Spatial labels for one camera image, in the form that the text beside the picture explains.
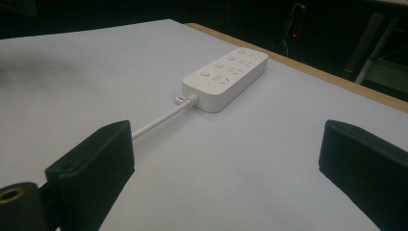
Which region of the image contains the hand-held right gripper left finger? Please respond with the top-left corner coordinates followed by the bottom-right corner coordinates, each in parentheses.
top-left (44, 119), bottom-right (136, 231)

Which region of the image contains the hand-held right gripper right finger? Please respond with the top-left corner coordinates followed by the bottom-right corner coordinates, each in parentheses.
top-left (318, 119), bottom-right (408, 231)

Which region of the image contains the white power strip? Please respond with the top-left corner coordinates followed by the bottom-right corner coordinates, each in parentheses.
top-left (181, 46), bottom-right (269, 114)

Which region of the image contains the metal stand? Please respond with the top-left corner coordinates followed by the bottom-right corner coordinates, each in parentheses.
top-left (341, 13), bottom-right (408, 94)

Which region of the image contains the white power strip cable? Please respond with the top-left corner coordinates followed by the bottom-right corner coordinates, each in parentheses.
top-left (131, 93), bottom-right (199, 141)

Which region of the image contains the thin hanging cable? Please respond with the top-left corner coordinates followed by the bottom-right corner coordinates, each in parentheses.
top-left (282, 2), bottom-right (306, 58)

